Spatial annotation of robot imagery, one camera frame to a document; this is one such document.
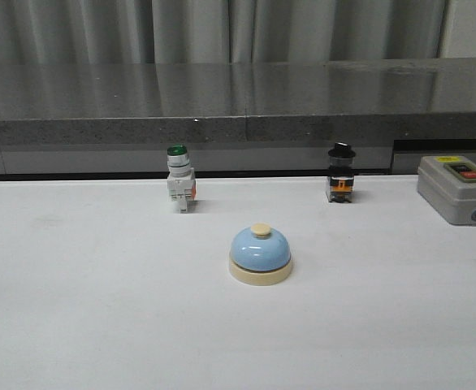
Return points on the black rotary selector switch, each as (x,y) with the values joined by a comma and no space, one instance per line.
(340,180)

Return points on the grey stone counter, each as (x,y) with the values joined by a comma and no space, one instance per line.
(270,119)

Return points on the blue desk bell cream base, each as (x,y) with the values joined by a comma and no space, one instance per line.
(260,255)

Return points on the grey push button switch box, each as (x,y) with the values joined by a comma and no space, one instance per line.
(448,184)

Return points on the grey curtain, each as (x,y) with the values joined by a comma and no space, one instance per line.
(48,32)

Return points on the green push button switch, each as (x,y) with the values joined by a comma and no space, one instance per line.
(181,181)

